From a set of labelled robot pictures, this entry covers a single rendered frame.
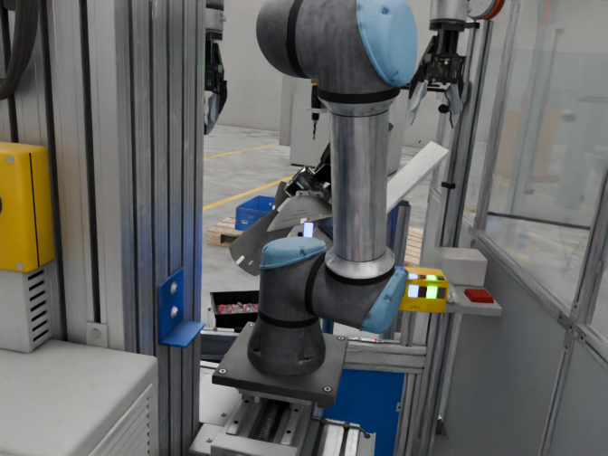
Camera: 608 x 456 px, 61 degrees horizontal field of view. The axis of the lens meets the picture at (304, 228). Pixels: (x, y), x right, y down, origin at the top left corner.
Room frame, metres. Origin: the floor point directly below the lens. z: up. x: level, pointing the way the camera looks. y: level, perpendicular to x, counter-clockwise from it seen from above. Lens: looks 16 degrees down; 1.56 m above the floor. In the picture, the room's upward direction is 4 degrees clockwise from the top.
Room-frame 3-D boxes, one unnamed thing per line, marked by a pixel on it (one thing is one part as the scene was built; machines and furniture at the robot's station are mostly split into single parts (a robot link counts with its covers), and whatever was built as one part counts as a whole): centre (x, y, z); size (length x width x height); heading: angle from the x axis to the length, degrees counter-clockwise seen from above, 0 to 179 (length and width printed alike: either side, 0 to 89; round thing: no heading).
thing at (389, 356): (1.31, 0.09, 0.82); 0.90 x 0.04 x 0.08; 90
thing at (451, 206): (2.08, -0.60, 0.90); 0.08 x 0.06 x 1.80; 35
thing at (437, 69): (1.14, -0.26, 1.62); 0.09 x 0.08 x 0.12; 0
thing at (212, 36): (1.14, 0.23, 1.57); 0.09 x 0.08 x 0.12; 1
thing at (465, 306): (1.79, -0.56, 0.85); 0.36 x 0.24 x 0.03; 0
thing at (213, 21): (1.15, 0.23, 1.65); 0.08 x 0.08 x 0.05
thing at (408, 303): (1.31, -0.31, 1.02); 0.16 x 0.10 x 0.11; 90
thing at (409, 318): (1.31, -0.31, 0.92); 0.03 x 0.03 x 0.12; 0
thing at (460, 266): (1.86, -0.59, 0.92); 0.17 x 0.16 x 0.11; 90
